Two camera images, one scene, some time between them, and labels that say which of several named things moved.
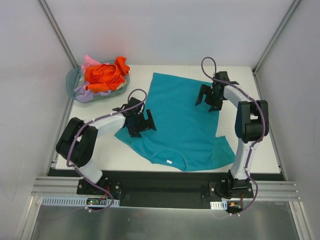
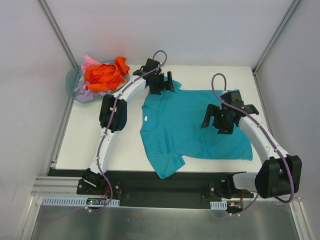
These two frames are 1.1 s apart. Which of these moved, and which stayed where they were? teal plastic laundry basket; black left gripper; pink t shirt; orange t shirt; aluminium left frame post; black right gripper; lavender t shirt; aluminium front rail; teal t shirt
Moved: teal t shirt; black right gripper; black left gripper
Stayed: lavender t shirt; aluminium left frame post; pink t shirt; aluminium front rail; teal plastic laundry basket; orange t shirt
